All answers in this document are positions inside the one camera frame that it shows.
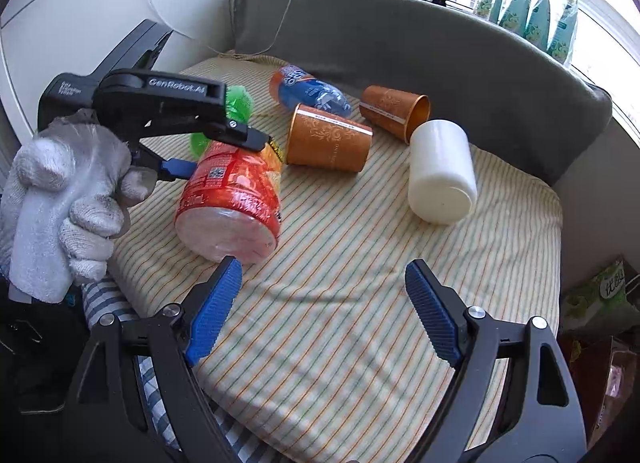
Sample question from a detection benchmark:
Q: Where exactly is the orange paper cup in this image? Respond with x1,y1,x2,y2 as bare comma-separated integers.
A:
285,102,375,174
358,85,431,144

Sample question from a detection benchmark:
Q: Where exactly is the green plastic bottle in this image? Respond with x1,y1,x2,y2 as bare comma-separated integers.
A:
189,85,255,156

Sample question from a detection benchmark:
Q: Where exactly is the white cable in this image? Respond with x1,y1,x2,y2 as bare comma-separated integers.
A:
206,0,297,58

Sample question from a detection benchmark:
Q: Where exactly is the person's left hand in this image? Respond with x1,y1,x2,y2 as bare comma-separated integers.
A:
0,109,157,305

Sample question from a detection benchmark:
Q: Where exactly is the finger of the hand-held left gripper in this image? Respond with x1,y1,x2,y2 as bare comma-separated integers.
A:
131,142,199,182
200,118,274,152

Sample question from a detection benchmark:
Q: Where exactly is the blue label plastic bottle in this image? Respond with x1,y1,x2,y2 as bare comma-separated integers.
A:
268,64,354,118

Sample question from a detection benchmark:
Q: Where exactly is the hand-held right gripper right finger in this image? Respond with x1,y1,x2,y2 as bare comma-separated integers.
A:
404,259,589,463

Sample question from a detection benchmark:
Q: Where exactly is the grey sofa backrest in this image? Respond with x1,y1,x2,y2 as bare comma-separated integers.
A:
232,0,614,188

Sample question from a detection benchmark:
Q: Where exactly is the red label plastic bottle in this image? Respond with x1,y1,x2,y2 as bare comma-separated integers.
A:
174,139,287,264

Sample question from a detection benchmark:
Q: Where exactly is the striped cloth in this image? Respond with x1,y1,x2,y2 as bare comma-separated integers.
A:
106,55,564,463

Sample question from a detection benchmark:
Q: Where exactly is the green printed bag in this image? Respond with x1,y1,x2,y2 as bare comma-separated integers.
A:
561,257,640,340

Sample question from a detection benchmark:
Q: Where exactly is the white plastic cup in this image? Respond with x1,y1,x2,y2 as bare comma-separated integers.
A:
407,119,479,225

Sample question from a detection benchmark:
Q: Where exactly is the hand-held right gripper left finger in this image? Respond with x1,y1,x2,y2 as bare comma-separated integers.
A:
65,255,244,463

